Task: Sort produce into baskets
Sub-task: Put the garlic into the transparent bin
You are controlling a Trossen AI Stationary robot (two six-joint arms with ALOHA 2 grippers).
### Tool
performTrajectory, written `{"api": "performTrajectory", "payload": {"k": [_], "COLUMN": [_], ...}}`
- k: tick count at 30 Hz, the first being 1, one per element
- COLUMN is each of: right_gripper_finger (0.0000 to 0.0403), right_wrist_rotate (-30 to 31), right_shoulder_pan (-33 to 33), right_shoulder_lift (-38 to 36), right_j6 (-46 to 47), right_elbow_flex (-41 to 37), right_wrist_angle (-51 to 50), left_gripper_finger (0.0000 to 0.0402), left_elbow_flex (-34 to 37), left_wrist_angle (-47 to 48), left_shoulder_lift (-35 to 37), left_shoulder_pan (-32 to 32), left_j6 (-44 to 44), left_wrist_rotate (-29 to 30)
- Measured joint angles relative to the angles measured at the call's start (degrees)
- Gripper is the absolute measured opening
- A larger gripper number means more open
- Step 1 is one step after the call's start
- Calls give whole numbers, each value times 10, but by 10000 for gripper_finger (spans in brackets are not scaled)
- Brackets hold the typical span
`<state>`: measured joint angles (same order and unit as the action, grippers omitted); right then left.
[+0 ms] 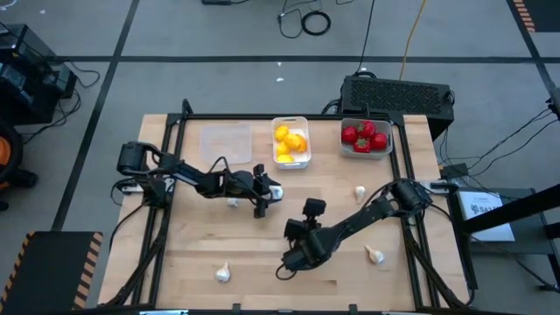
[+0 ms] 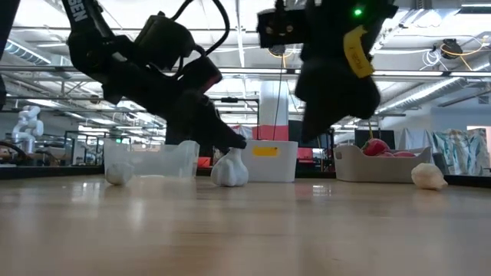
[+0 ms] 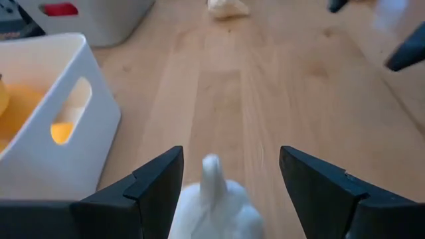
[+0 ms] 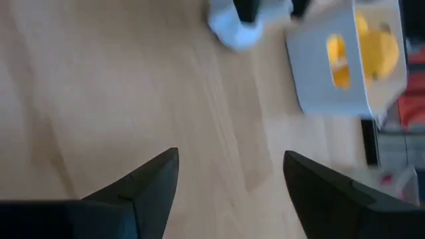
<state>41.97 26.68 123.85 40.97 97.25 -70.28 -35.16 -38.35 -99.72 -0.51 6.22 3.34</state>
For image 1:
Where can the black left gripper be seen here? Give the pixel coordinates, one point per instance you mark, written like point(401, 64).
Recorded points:
point(259, 192)

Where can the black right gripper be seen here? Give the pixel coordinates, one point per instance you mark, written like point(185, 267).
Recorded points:
point(295, 228)

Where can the yellow plastic lemon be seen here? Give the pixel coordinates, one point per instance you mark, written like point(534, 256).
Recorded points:
point(282, 132)
point(291, 140)
point(282, 149)
point(285, 158)

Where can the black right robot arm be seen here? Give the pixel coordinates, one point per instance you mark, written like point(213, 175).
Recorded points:
point(359, 219)

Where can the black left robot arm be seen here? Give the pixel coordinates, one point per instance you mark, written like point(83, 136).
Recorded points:
point(192, 177)

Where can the translucent plastic bin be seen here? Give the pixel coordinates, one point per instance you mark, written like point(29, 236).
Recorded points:
point(225, 142)

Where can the white plastic bin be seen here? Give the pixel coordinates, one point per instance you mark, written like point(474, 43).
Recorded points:
point(303, 130)

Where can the clear square container right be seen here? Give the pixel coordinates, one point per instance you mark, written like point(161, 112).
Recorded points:
point(345, 151)

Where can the black computer case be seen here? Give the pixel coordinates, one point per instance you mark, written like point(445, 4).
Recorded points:
point(394, 96)

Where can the white printed paper sheet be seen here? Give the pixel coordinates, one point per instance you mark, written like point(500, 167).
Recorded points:
point(481, 219)

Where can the black power adapter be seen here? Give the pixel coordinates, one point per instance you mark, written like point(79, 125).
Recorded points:
point(216, 2)

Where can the black diagonal stand bar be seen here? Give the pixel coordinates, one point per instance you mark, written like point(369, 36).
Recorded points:
point(516, 210)

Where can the black side table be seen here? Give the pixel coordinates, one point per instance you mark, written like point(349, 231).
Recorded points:
point(529, 238)

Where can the black hazard-striped floor mat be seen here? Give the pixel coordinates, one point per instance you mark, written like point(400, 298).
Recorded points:
point(48, 271)
point(542, 13)

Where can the black equipment cart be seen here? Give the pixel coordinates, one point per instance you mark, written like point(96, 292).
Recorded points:
point(26, 87)

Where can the black orange wheeled device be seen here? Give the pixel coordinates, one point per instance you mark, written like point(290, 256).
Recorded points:
point(4, 153)

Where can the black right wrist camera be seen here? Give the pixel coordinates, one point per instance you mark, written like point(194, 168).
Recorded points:
point(315, 207)

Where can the black metal table frame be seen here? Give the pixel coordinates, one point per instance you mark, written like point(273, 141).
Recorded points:
point(245, 116)

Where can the aluminium frame post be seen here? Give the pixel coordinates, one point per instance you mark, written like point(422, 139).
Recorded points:
point(164, 312)

